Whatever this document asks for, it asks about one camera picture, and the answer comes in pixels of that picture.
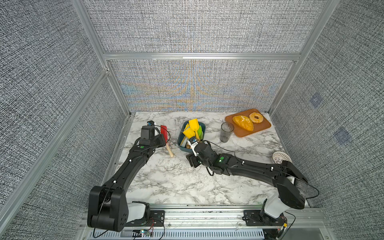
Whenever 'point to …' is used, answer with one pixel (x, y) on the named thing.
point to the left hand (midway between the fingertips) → (164, 135)
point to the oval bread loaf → (244, 122)
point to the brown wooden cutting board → (240, 132)
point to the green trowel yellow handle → (200, 132)
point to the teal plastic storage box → (181, 134)
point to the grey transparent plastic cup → (226, 131)
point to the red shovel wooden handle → (164, 131)
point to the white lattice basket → (278, 157)
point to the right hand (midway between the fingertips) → (190, 150)
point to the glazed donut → (252, 117)
